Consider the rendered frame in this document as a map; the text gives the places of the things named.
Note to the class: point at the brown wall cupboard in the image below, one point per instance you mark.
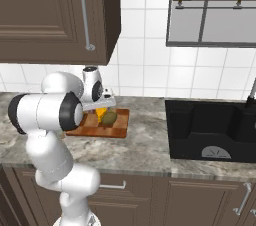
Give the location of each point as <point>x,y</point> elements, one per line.
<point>111,10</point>

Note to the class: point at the yellow cheese wedge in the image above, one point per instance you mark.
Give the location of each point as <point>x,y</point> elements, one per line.
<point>101,114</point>

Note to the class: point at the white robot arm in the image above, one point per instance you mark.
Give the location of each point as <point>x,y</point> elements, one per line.
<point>50,111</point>

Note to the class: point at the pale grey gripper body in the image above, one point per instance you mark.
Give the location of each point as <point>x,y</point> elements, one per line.
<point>100,102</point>

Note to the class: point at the black sink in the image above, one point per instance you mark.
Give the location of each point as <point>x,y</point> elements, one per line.
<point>206,130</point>

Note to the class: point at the brown base cupboard door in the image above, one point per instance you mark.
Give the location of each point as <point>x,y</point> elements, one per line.
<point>200,203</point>

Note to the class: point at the wooden cutting board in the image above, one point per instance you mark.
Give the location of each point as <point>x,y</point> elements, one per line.
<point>116,130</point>

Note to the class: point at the brown wall cupboard door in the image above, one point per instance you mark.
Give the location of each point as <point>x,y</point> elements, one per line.
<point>40,10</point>

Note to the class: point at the dark tap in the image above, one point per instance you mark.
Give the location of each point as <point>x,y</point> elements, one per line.
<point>252,95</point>

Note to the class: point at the grey framed window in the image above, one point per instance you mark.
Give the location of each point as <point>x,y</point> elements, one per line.
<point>213,23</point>

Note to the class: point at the brown drawer front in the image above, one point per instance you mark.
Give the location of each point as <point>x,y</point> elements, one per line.
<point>136,186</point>

